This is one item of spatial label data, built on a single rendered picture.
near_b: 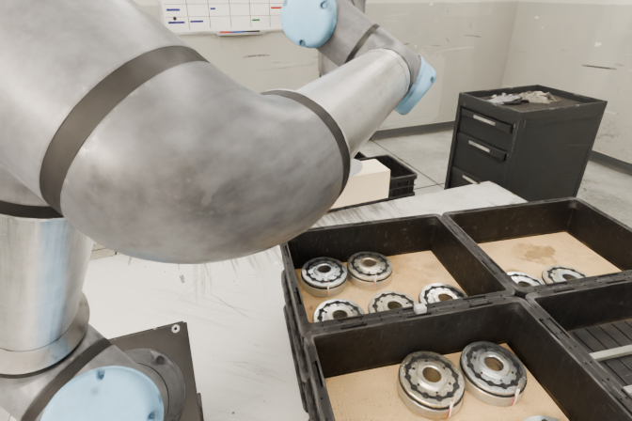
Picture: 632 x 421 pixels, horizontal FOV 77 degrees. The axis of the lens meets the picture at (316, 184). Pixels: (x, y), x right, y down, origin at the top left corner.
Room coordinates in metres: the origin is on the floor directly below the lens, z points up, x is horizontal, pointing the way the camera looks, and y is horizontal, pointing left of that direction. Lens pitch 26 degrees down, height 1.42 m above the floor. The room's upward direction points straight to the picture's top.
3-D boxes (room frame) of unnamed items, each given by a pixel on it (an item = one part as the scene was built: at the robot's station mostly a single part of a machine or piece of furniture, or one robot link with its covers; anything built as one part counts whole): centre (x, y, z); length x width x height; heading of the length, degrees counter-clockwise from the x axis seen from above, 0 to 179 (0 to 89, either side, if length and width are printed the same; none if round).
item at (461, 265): (0.66, -0.14, 0.87); 0.40 x 0.30 x 0.11; 102
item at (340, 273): (0.71, -0.02, 0.86); 0.10 x 0.10 x 0.01
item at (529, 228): (0.74, -0.53, 0.87); 0.40 x 0.30 x 0.11; 102
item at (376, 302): (0.59, -0.15, 0.86); 0.10 x 0.10 x 0.01
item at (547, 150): (2.16, -1.18, 0.45); 0.60 x 0.45 x 0.90; 111
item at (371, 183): (0.68, -0.02, 1.08); 0.24 x 0.06 x 0.06; 111
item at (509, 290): (0.66, -0.14, 0.92); 0.40 x 0.30 x 0.02; 102
